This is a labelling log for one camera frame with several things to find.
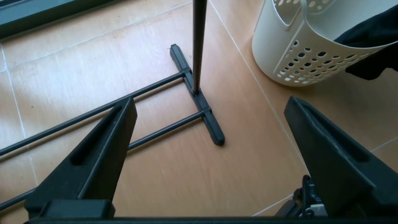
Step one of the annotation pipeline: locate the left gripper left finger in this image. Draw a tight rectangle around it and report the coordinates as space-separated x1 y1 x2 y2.
24 97 138 218

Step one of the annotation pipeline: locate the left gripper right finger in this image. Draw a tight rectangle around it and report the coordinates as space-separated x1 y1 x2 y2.
284 95 398 220

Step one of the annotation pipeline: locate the black garment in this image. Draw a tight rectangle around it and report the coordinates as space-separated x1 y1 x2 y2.
334 4 398 81

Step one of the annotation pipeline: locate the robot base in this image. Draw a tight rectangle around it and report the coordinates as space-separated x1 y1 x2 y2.
275 174 330 218

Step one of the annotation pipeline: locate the white laundry basket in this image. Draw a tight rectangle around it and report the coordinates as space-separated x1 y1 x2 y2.
251 0 398 87

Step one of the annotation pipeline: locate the black clothes rack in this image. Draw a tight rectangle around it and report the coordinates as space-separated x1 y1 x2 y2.
0 0 226 212

